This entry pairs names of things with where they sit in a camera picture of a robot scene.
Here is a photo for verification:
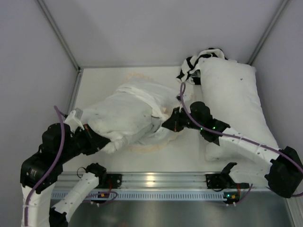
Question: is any grey cream ruffled pillowcase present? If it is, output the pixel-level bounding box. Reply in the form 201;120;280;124
116;73;181;154

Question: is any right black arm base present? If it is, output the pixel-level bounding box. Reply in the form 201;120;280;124
205;162;250;192

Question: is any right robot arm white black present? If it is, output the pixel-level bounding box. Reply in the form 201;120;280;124
162;102;303;198

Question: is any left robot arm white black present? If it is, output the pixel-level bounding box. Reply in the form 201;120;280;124
20;123;111;227

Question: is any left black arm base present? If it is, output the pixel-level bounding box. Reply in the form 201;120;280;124
96;174;123;189

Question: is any bare white pillow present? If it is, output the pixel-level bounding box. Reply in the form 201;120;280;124
195;57;278;148

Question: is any black white striped cloth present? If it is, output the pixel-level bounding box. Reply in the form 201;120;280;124
176;48;229;85

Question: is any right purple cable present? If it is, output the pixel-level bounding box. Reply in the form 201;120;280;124
179;82;303;199

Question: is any purple cable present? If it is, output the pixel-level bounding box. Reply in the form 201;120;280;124
179;82;303;199
23;105;118;227

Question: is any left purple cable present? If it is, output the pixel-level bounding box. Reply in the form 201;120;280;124
23;105;118;227

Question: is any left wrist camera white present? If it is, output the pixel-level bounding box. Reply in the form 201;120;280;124
64;108;84;132

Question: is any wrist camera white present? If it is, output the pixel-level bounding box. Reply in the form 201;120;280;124
176;95;185;112
64;108;84;132

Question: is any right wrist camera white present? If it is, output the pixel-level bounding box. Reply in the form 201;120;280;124
176;95;185;112

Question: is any aluminium mounting rail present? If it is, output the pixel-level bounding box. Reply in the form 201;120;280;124
56;172;270;190

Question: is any slotted grey cable duct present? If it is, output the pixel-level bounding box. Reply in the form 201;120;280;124
51;191;240;201

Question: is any left aluminium frame post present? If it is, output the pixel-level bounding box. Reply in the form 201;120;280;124
35;0;81;72

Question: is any aluminium frame post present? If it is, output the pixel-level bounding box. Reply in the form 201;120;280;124
247;0;292;65
35;0;81;72

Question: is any right aluminium frame post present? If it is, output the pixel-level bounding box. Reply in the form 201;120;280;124
247;0;292;65

